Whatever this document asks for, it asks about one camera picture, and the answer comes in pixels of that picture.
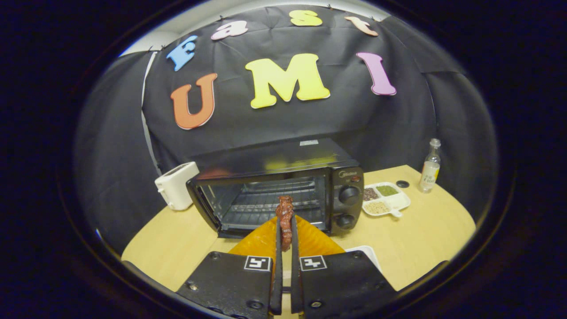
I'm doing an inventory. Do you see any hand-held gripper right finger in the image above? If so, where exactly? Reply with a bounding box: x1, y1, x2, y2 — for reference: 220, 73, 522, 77
290, 215, 397, 319

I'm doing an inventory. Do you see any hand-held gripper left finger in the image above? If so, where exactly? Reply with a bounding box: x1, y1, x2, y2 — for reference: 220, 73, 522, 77
176, 216, 284, 319

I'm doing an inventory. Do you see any red raw meat slice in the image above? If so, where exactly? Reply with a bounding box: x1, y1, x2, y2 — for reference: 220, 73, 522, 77
276, 195, 295, 252

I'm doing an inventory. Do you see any black toaster oven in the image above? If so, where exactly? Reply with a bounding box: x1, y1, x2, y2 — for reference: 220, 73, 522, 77
186, 137, 365, 240

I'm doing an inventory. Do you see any white bread toaster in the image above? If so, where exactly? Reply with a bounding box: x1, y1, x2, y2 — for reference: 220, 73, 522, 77
155, 161, 200, 211

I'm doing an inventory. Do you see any white rectangular tray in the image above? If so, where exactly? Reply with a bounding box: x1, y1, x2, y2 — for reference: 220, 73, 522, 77
346, 245, 382, 273

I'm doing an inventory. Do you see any white divided condiment dish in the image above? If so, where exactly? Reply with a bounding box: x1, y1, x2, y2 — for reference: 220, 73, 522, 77
362, 182, 411, 218

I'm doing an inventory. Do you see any black backdrop cloth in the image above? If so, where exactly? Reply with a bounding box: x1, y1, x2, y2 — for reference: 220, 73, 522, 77
73, 4, 499, 255

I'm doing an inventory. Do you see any clear glass bottle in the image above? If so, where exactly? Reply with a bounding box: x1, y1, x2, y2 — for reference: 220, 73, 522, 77
419, 138, 442, 193

